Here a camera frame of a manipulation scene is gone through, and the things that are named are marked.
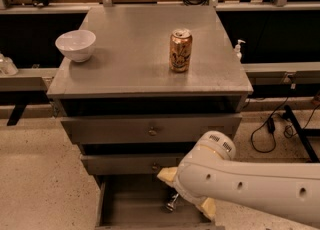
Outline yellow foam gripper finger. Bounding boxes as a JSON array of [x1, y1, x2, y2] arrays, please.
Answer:
[[157, 167, 177, 186], [196, 198, 216, 221]]

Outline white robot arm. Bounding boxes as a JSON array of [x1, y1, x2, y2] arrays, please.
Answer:
[[158, 131, 320, 227]]

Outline grey open bottom drawer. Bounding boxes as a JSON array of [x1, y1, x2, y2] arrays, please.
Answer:
[[95, 174, 225, 230]]

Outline grey top drawer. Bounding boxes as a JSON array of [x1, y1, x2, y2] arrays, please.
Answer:
[[62, 113, 242, 144]]

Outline grey middle drawer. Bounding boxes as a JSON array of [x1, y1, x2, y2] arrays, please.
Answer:
[[81, 153, 185, 176]]

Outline grey wooden drawer cabinet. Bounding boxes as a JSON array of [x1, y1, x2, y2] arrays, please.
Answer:
[[46, 4, 254, 230]]

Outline gold soda can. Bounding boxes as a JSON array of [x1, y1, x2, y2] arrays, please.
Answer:
[[169, 28, 193, 72]]

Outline black stand leg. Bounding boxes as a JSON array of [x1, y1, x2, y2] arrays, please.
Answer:
[[284, 105, 320, 163]]

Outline white pump bottle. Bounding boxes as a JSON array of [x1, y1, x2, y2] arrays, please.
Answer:
[[234, 39, 246, 61]]

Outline white ceramic bowl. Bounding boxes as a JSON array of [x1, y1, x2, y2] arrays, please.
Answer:
[[55, 30, 96, 62]]

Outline black floor cable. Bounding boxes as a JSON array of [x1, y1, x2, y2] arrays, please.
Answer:
[[250, 73, 320, 154]]

